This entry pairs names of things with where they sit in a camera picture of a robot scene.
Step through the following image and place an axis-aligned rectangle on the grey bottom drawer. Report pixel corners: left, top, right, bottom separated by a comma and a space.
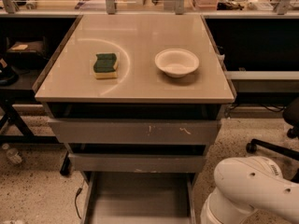
80, 172, 196, 224

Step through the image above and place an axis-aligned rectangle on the grey drawer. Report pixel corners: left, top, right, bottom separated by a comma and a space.
49, 119, 221, 145
69, 154, 206, 173
80, 172, 196, 224

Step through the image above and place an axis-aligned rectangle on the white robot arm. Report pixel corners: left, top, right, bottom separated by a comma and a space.
200, 156, 299, 224

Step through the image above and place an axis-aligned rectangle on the grey drawer cabinet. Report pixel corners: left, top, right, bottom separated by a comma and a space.
32, 13, 237, 185

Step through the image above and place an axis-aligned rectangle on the grey top drawer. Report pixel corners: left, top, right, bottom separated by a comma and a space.
49, 119, 221, 145

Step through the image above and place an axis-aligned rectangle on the grey middle drawer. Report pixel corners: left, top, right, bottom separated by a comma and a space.
69, 154, 206, 173

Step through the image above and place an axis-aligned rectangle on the white bowl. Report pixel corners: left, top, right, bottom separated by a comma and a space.
155, 49, 199, 78

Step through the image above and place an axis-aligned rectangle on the green yellow sponge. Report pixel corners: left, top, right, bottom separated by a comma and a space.
93, 53, 119, 79

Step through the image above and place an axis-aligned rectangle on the black side table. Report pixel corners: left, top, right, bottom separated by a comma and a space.
0, 58, 59, 144

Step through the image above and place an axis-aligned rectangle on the dark bag with note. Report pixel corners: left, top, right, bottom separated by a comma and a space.
5, 38, 49, 69

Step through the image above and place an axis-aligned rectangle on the clear plastic bottle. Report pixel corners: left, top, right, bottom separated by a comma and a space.
2, 143, 22, 165

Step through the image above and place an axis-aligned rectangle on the black cable on floor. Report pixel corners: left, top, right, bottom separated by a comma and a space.
74, 180, 86, 220

